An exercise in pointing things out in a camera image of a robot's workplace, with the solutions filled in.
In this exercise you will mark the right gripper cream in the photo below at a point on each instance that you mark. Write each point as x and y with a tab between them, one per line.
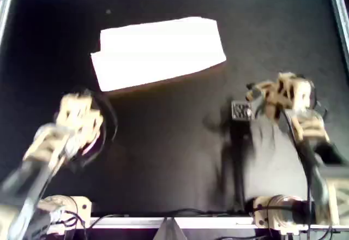
283	87

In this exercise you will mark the cream terry cloth towel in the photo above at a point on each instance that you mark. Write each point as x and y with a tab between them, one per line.
158	54

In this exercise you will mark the left gripper cream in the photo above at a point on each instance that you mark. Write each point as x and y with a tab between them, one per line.
79	114

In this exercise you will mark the grey camera stand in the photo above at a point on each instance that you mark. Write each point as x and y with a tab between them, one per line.
170	231

